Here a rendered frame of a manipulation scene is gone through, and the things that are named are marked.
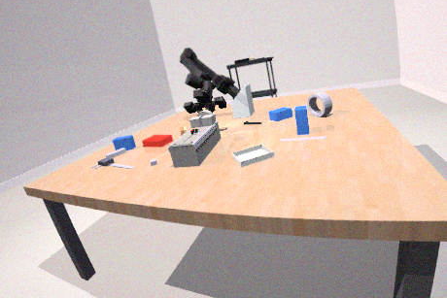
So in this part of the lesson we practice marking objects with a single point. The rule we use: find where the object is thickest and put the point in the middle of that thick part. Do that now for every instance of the blue rectangular block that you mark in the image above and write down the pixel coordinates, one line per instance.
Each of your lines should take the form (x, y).
(280, 114)
(301, 118)
(126, 142)

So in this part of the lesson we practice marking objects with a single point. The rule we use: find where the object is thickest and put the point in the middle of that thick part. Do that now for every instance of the grey ring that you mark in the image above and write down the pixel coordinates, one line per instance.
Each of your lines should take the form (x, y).
(325, 100)

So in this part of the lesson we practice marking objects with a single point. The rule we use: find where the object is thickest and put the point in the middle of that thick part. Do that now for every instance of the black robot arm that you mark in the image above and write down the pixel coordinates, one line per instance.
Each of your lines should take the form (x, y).
(200, 76)

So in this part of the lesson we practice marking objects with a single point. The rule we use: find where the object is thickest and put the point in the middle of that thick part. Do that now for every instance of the red block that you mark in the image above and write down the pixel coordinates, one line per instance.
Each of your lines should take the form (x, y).
(158, 141)

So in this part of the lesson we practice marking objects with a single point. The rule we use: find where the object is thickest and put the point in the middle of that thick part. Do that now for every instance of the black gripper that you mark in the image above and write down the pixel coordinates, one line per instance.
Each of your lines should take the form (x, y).
(205, 103)

